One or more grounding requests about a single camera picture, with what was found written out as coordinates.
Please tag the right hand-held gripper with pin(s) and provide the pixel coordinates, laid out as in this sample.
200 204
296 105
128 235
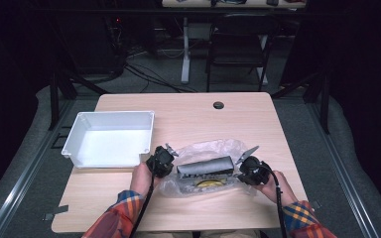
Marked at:
254 172

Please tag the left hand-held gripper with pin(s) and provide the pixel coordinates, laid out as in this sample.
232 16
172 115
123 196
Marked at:
160 163

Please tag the grey rectangular box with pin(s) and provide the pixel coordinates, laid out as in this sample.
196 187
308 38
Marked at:
205 166

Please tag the clear smiley-face plastic bag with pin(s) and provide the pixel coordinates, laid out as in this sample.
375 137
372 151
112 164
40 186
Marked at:
211 148

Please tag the person's left hand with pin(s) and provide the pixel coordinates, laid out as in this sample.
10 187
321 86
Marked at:
140 180

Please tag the person's right hand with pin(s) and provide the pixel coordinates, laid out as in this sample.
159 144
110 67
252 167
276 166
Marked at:
279 190

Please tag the white plastic bin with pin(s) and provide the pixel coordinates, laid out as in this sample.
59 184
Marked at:
112 139

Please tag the black metal stand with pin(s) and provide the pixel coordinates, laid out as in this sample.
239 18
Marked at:
324 99
54 99

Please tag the grey tape strip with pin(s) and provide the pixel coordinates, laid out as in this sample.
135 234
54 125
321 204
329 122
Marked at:
58 211

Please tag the white desk leg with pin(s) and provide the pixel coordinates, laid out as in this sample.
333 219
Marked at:
186 49

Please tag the black folding chair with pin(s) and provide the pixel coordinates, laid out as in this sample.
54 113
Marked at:
241 39

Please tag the metal floor rail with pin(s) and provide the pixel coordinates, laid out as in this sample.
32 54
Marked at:
344 168
26 165

